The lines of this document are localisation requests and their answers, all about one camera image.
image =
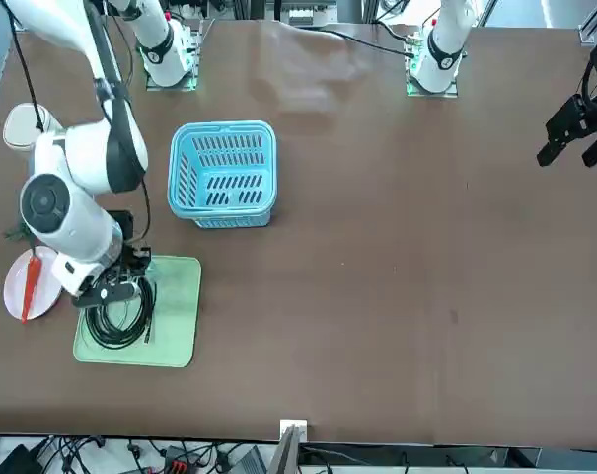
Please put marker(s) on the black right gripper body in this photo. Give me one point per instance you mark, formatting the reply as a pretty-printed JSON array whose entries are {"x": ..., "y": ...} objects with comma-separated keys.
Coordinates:
[{"x": 123, "y": 269}]

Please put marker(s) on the orange toy carrot green leaves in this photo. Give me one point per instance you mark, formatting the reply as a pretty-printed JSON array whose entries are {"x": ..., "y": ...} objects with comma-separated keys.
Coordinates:
[{"x": 31, "y": 281}]

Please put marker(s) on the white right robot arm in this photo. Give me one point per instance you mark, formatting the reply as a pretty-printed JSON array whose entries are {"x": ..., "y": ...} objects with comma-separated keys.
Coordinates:
[{"x": 81, "y": 227}]

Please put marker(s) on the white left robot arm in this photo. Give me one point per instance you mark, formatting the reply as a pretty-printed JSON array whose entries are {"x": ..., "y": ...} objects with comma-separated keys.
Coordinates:
[{"x": 443, "y": 44}]

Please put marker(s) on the green plastic tray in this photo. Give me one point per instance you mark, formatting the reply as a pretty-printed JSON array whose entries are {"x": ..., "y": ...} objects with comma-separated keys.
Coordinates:
[{"x": 177, "y": 306}]

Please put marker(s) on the pink round plate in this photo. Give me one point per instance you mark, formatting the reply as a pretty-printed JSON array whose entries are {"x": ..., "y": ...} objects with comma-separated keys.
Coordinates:
[{"x": 14, "y": 291}]

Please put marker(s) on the blue plastic slotted basket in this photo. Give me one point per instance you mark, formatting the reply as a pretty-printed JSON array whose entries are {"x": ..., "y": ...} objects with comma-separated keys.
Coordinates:
[{"x": 271, "y": 168}]

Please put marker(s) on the white cylindrical bin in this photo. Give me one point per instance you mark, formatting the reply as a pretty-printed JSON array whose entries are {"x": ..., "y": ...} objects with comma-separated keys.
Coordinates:
[{"x": 19, "y": 126}]

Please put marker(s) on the black device with red buttons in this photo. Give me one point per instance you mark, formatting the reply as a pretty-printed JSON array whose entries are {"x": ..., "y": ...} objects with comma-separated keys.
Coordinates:
[{"x": 179, "y": 461}]

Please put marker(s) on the black box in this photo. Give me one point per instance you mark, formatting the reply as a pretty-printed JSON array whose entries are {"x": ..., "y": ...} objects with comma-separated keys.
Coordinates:
[{"x": 17, "y": 459}]

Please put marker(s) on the white power strip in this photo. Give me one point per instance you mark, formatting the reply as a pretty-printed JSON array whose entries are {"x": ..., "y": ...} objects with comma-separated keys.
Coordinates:
[{"x": 300, "y": 16}]

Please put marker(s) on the aluminium frame bracket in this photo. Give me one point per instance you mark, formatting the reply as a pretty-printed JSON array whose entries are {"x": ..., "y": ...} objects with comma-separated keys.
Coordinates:
[{"x": 591, "y": 29}]

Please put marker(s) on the white table edge bracket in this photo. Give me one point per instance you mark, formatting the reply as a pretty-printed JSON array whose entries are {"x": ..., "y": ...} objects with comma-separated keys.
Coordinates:
[{"x": 300, "y": 425}]

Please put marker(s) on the grey metal post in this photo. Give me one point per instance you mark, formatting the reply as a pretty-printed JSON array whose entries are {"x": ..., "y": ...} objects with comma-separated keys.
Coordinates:
[{"x": 284, "y": 451}]

